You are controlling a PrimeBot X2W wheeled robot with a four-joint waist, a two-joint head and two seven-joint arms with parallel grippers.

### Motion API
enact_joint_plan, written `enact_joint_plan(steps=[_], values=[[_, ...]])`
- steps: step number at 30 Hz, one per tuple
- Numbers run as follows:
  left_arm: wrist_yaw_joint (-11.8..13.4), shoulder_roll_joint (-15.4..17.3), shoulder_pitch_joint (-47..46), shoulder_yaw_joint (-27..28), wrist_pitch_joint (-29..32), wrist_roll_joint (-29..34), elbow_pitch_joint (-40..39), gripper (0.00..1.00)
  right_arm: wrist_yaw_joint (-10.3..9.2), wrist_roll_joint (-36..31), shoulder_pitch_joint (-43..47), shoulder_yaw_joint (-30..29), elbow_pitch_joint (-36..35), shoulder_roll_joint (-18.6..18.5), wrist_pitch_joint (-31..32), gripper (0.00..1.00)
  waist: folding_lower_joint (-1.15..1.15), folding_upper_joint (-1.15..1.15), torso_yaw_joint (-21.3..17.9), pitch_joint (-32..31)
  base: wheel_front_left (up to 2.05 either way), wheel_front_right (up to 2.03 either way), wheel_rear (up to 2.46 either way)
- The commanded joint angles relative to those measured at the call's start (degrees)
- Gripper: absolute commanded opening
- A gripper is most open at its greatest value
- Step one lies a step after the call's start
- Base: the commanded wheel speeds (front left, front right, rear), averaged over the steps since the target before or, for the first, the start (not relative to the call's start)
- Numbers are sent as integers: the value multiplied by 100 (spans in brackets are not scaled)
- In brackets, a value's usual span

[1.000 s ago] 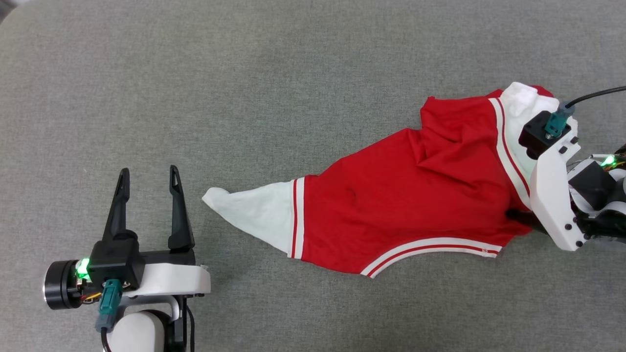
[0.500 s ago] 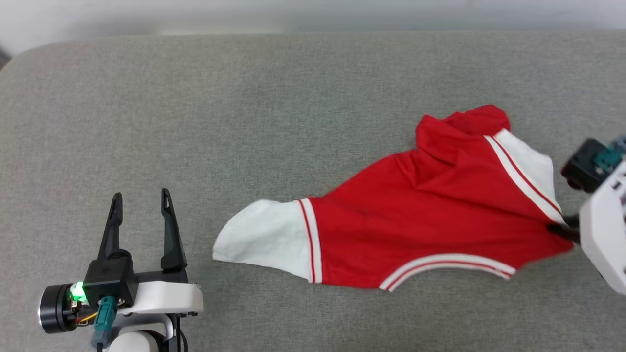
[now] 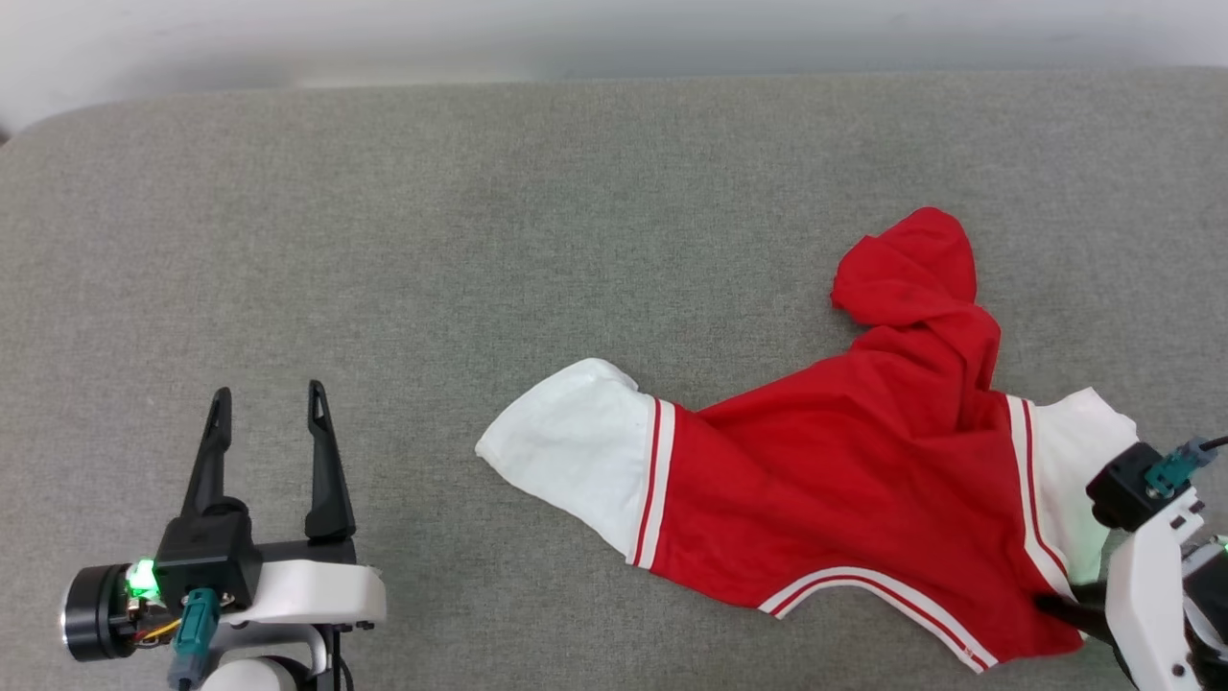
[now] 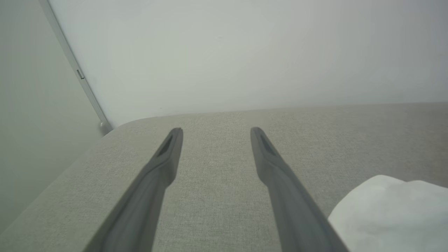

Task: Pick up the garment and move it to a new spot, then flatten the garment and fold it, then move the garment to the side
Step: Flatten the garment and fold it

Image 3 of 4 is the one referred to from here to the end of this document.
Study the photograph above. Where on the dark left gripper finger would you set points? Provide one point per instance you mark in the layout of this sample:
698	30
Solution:
213	470
328	489

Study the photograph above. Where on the white and dark left gripper body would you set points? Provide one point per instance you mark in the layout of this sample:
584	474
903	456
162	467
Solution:
307	590

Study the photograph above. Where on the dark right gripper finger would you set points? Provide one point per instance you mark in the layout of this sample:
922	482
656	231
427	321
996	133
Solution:
1074	612

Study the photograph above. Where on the white and dark right gripper body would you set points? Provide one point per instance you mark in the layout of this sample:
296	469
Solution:
1156	614

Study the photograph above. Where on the red and white jersey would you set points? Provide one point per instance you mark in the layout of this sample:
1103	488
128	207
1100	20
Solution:
844	480

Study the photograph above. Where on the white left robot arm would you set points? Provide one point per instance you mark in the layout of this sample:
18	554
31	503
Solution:
249	677

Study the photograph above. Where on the grey fabric sofa cushion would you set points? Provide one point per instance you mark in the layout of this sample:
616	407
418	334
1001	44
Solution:
480	240

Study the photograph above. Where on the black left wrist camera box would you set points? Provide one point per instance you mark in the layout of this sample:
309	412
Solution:
206	557

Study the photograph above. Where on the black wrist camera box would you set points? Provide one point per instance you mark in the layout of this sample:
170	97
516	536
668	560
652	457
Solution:
206	557
1122	489

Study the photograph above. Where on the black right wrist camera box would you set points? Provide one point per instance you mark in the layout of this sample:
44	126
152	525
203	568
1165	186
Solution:
1122	489

